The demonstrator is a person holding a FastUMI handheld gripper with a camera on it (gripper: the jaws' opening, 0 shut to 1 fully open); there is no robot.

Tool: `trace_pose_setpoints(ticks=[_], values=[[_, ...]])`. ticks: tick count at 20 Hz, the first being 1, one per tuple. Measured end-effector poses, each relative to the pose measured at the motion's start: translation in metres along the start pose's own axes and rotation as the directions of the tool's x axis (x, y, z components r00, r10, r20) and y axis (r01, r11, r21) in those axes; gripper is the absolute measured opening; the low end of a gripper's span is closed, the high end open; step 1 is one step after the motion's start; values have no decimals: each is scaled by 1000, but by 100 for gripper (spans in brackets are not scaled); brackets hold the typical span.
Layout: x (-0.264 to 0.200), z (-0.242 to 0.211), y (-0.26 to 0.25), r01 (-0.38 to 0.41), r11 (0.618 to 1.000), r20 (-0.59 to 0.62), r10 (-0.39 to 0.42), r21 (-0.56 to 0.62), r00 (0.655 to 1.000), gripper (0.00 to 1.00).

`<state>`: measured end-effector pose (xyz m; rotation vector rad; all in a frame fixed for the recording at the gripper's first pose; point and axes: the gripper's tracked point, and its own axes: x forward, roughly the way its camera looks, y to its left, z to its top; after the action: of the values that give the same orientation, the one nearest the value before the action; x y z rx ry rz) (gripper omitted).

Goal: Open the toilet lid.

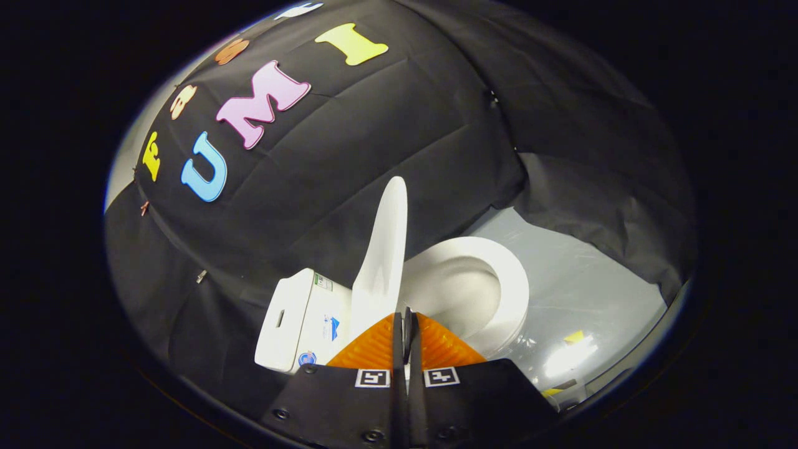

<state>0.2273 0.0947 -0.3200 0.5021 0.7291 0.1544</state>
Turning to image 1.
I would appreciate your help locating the silver clip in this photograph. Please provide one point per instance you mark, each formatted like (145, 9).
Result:
(201, 276)

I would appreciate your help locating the red clip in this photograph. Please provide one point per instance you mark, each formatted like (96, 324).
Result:
(144, 208)

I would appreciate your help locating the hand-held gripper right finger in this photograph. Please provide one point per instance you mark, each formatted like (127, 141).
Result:
(474, 405)

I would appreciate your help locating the yellow floor tape piece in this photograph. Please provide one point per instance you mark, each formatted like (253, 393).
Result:
(574, 337)
(551, 392)

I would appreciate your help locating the white toilet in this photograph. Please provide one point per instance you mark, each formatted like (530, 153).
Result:
(502, 280)

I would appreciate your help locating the black backdrop cloth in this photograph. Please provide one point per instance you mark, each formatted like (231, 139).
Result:
(374, 137)

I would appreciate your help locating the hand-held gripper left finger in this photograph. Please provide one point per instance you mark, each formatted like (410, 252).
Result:
(349, 411)

